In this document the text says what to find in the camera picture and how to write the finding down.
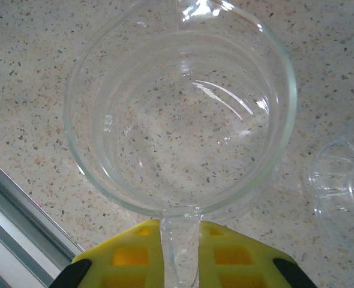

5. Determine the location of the clear glass coffee server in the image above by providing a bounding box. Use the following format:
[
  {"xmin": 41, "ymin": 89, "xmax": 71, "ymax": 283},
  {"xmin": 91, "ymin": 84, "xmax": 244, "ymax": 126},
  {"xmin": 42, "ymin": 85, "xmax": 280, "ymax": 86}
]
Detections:
[{"xmin": 62, "ymin": 0, "xmax": 298, "ymax": 288}]

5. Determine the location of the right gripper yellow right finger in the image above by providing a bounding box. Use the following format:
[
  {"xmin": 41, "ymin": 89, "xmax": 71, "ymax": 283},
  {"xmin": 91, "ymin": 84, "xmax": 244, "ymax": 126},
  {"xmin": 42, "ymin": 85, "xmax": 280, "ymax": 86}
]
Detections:
[{"xmin": 197, "ymin": 220, "xmax": 317, "ymax": 288}]

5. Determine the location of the clear plastic coffee dripper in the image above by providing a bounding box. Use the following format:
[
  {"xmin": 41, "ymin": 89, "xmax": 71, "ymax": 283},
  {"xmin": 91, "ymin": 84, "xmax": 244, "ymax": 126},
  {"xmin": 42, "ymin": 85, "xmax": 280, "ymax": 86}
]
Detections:
[{"xmin": 308, "ymin": 116, "xmax": 354, "ymax": 256}]

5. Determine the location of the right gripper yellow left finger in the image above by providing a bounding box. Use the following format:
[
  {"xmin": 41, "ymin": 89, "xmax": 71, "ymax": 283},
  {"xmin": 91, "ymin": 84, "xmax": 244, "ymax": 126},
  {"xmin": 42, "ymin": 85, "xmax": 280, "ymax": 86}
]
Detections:
[{"xmin": 51, "ymin": 218, "xmax": 166, "ymax": 288}]

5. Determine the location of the aluminium mounting rail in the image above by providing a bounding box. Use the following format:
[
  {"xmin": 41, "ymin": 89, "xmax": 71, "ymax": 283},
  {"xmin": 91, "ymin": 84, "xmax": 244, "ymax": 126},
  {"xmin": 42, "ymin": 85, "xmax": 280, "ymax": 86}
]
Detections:
[{"xmin": 0, "ymin": 152, "xmax": 85, "ymax": 288}]

